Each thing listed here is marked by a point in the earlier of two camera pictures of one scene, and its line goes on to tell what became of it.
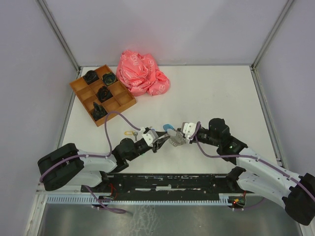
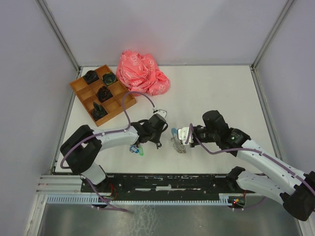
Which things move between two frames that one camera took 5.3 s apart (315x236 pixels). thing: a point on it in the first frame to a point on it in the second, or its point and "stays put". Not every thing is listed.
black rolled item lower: (98, 111) stays put
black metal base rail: (165, 186) stays put
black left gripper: (159, 143) to (156, 139)
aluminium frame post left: (55, 27) stays put
